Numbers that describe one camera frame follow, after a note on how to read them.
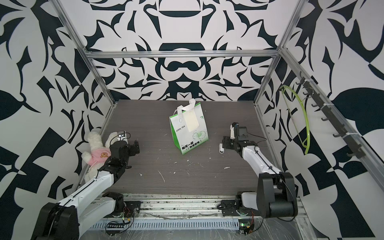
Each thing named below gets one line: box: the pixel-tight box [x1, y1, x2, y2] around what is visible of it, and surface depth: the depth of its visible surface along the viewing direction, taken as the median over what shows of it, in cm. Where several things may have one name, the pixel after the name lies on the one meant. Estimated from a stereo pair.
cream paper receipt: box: [183, 108, 200, 132], surface depth 87 cm
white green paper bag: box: [169, 98, 209, 155], surface depth 87 cm
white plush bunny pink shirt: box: [81, 131, 118, 183], surface depth 86 cm
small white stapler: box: [219, 143, 225, 154], surface depth 95 cm
